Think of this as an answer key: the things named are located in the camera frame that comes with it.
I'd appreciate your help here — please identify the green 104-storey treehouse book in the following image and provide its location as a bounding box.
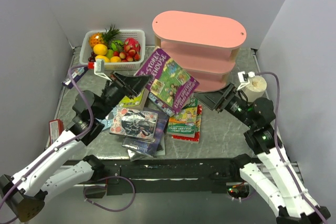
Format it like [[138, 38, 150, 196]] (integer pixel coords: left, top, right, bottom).
[[166, 98, 198, 137]]

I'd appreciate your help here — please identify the light blue cat book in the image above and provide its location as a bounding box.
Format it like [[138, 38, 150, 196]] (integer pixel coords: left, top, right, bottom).
[[99, 116, 113, 131]]

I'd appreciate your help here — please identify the pink three-tier shelf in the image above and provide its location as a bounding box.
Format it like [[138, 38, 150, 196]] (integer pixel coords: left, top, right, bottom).
[[152, 10, 247, 92]]

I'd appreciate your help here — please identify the floral Little Women book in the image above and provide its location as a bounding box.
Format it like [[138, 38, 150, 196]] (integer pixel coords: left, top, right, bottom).
[[109, 107, 158, 142]]

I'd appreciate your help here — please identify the toy pineapple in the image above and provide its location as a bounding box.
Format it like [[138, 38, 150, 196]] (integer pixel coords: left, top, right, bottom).
[[88, 25, 120, 49]]

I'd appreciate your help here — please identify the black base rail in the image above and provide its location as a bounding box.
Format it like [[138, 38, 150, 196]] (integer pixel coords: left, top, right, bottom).
[[62, 155, 266, 196]]

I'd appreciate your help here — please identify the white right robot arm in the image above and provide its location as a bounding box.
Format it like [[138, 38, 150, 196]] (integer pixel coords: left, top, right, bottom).
[[195, 84, 331, 223]]

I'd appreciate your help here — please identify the orange toy fruit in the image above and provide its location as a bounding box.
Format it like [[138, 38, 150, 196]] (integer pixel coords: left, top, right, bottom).
[[93, 44, 108, 56]]

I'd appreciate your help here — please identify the red book under green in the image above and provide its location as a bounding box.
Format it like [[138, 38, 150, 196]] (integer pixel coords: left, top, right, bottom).
[[172, 105, 203, 144]]

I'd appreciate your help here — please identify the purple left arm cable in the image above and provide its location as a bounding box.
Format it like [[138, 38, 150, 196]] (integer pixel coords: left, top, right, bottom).
[[0, 64, 97, 224]]

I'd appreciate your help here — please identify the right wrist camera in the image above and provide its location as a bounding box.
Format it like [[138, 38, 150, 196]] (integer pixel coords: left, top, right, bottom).
[[237, 71, 255, 91]]

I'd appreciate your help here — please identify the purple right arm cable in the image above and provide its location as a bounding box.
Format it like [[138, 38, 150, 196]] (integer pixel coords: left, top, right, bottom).
[[253, 71, 329, 224]]

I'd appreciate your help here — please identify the beige paper roll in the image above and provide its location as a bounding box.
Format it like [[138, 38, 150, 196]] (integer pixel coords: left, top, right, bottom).
[[242, 76, 267, 102]]

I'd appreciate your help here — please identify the red box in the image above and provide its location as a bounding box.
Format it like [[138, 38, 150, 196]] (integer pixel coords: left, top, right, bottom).
[[49, 119, 64, 146]]

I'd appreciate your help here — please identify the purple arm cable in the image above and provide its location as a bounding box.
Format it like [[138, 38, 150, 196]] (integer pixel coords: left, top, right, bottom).
[[0, 64, 97, 224], [253, 71, 329, 224]]

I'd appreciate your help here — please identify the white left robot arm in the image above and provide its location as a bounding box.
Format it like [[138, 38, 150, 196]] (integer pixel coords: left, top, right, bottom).
[[1, 73, 152, 222]]

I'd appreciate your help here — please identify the lime green comic book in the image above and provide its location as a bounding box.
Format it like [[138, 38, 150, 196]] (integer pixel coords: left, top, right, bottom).
[[118, 88, 149, 110]]

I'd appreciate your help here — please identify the pink dragon fruit toy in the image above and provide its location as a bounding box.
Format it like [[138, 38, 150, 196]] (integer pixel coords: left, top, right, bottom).
[[123, 38, 141, 53]]

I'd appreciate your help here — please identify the purple 117-storey treehouse book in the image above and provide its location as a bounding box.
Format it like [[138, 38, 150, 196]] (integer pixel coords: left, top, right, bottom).
[[134, 47, 199, 114]]

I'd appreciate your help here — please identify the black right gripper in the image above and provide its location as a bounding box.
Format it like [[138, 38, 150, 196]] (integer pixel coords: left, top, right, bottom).
[[194, 82, 257, 129]]

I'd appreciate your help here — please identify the dark purple book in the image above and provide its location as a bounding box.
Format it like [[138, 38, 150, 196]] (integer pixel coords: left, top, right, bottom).
[[121, 108, 170, 158]]

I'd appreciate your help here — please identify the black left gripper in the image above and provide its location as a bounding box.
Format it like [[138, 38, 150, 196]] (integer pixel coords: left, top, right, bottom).
[[95, 70, 152, 120]]

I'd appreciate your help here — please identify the purple white toothpaste box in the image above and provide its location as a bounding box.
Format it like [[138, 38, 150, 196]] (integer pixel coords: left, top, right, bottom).
[[62, 67, 88, 89]]

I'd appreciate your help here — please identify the white plastic fruit basket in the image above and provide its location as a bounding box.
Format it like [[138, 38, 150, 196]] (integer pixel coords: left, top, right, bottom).
[[79, 29, 146, 71]]

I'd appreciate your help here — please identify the light blue 143-storey treehouse book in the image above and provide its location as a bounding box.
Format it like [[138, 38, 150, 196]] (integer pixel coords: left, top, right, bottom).
[[148, 93, 176, 116]]

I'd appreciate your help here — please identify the yellow mango toy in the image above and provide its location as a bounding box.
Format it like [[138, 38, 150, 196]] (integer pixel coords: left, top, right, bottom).
[[95, 55, 111, 63]]

